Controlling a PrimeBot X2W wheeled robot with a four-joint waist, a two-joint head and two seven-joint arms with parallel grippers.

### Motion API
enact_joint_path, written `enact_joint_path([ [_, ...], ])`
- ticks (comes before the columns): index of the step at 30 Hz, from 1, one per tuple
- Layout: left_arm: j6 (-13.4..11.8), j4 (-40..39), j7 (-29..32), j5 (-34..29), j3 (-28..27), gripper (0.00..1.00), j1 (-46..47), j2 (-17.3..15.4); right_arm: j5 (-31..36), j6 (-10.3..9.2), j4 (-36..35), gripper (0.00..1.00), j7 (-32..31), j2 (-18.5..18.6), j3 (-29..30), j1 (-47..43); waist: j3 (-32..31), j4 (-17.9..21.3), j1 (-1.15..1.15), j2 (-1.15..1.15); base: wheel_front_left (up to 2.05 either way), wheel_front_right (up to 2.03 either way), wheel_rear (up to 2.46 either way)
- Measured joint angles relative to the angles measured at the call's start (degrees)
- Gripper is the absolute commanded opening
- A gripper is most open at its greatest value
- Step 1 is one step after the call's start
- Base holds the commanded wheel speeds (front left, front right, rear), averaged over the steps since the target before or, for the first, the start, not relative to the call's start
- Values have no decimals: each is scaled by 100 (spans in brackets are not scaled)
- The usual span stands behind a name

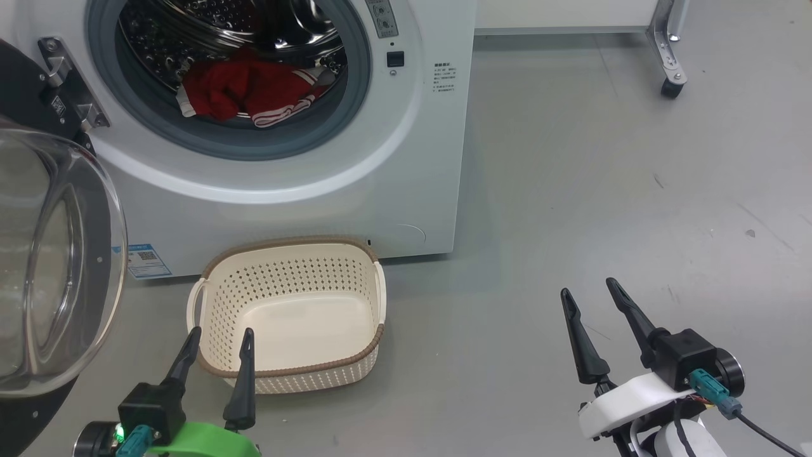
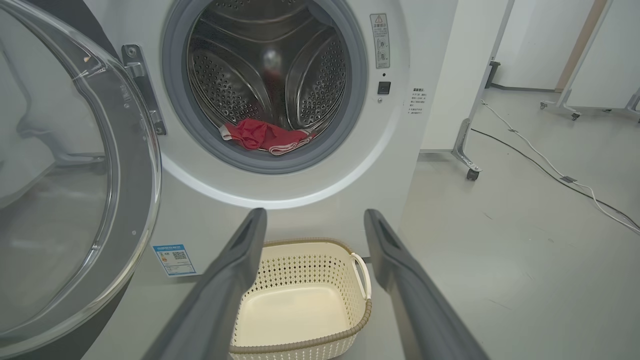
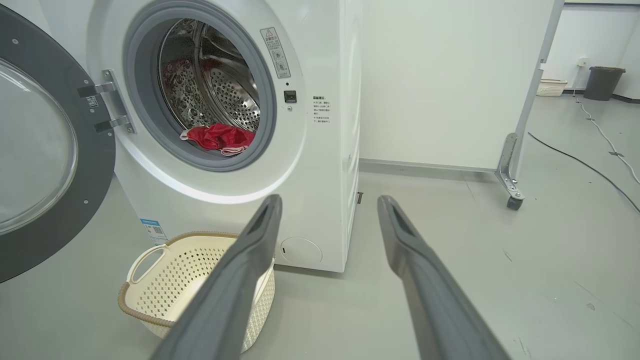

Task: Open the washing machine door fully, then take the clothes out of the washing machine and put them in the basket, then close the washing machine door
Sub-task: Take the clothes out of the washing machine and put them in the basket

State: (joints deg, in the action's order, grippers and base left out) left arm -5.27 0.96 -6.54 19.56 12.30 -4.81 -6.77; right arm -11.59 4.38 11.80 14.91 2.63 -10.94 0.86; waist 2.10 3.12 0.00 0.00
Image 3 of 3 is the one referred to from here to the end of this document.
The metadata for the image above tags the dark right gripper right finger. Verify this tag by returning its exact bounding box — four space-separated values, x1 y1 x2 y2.
377 195 511 360

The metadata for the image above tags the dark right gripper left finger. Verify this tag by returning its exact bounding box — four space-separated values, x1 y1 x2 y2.
150 194 283 360

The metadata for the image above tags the red garment with white trim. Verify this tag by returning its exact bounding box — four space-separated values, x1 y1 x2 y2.
180 123 257 157

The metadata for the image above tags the dark grey washing machine door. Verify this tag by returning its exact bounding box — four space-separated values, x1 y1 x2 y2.
0 5 117 283

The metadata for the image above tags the cream perforated laundry basket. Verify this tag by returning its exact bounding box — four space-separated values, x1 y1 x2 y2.
118 231 276 353

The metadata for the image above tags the white front-load washing machine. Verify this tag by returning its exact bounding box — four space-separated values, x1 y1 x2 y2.
0 0 363 273

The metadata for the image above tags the stainless steel washing machine drum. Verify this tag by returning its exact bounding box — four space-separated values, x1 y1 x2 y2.
159 18 262 133

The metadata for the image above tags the metal door hinge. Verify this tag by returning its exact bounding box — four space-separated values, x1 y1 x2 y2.
77 69 137 135

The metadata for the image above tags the small white basket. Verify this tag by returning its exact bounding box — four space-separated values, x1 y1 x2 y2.
536 79 568 97

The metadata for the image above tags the round drain filter cover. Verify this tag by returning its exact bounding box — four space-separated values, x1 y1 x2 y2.
280 237 323 266

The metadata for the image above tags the blue energy label sticker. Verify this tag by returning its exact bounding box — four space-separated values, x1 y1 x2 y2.
139 218 168 246

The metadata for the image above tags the white partition panel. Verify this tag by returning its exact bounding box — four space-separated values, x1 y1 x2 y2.
360 0 558 173

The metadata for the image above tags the printed text label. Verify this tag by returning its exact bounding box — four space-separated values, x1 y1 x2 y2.
312 96 331 124

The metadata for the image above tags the warning sticker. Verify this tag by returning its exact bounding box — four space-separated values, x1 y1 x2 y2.
259 27 292 79

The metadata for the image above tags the dark grey trash bin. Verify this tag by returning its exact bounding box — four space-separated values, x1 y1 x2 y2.
583 66 626 102

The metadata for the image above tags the black floor cable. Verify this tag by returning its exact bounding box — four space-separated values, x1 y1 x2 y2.
528 132 640 213

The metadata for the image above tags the white floor cable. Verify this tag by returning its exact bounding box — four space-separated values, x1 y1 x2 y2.
572 95 640 185

